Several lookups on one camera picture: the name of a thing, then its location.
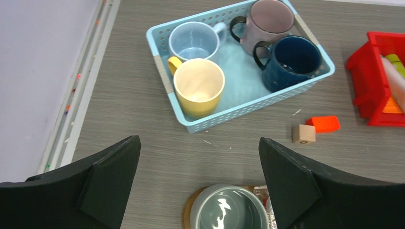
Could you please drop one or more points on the clear textured acrylic holder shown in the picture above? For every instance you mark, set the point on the clear textured acrylic holder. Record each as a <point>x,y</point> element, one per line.
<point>262,193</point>

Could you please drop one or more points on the light blue perforated basket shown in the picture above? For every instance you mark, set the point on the light blue perforated basket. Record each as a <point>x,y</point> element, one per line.
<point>244,91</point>

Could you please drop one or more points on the orange toothpaste tube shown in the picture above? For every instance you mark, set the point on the orange toothpaste tube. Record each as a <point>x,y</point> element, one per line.
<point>395,105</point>

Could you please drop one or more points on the grey-green mug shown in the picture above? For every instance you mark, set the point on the grey-green mug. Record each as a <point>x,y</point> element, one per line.
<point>223,206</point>

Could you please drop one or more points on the cream mug yellow handle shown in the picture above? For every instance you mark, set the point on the cream mug yellow handle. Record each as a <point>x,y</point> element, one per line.
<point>199,84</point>

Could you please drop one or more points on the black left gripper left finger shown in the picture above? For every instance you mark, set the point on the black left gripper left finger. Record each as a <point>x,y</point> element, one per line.
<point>91,193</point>

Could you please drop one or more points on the orange block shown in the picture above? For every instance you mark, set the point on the orange block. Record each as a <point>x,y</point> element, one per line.
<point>324,124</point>

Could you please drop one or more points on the yellow-green toothpaste tube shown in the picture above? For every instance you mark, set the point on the yellow-green toothpaste tube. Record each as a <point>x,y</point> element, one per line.
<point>397,63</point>

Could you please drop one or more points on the red plastic bin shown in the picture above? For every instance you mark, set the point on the red plastic bin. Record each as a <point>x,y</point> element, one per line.
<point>369,78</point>

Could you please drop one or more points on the mauve mug black handle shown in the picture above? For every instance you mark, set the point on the mauve mug black handle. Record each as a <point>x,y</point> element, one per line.
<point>267,20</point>

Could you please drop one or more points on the dark blue mug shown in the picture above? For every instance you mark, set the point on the dark blue mug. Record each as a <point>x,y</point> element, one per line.
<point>291,60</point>

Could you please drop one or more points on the small wooden cube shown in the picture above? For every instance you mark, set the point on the small wooden cube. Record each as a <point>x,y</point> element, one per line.
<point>304,134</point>

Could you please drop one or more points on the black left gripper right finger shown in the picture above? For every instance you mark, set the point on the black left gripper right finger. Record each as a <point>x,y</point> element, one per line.
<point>308,194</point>

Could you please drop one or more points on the small white toothpaste tube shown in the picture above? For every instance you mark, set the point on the small white toothpaste tube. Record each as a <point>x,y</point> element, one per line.
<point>395,81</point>

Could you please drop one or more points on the light blue mug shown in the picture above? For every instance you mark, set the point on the light blue mug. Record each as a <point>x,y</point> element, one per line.
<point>195,39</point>

